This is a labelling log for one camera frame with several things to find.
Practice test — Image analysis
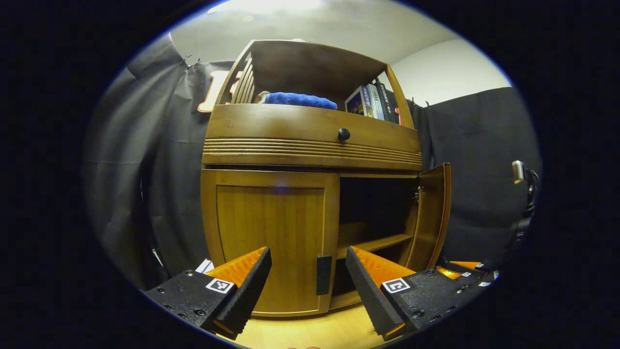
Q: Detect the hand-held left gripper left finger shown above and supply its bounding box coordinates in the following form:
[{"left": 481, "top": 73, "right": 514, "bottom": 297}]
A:
[{"left": 144, "top": 246, "right": 273, "bottom": 341}]

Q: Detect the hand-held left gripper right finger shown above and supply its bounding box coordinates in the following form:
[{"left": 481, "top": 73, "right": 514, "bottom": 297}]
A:
[{"left": 345, "top": 245, "right": 485, "bottom": 341}]

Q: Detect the black door handle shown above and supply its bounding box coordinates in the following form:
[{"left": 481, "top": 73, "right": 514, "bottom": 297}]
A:
[{"left": 316, "top": 255, "right": 333, "bottom": 296}]

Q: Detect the wooden shoe cabinet door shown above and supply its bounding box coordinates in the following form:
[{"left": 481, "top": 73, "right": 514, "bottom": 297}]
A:
[
  {"left": 403, "top": 163, "right": 452, "bottom": 271},
  {"left": 201, "top": 169, "right": 341, "bottom": 318}
]

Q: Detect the wooden double-door shoe cabinet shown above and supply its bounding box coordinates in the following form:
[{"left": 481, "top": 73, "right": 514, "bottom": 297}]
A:
[{"left": 200, "top": 39, "right": 452, "bottom": 318}]

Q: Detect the wooden cabinet drawer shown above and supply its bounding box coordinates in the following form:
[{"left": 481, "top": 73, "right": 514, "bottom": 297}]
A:
[{"left": 202, "top": 103, "right": 423, "bottom": 171}]

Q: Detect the wooden inner shelf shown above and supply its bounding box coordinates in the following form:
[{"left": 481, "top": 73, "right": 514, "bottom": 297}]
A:
[{"left": 337, "top": 234, "right": 413, "bottom": 260}]

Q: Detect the black spine book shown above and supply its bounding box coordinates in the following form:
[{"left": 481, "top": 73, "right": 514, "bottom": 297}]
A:
[{"left": 375, "top": 80, "right": 402, "bottom": 125}]

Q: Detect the white spine book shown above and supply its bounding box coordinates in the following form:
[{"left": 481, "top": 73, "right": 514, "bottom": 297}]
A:
[{"left": 364, "top": 84, "right": 386, "bottom": 121}]

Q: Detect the blue cover book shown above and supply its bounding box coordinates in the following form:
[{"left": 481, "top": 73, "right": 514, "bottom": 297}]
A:
[{"left": 345, "top": 86, "right": 376, "bottom": 118}]

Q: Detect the blue folded towel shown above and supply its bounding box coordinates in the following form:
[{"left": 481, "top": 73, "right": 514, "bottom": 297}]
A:
[{"left": 262, "top": 92, "right": 338, "bottom": 111}]

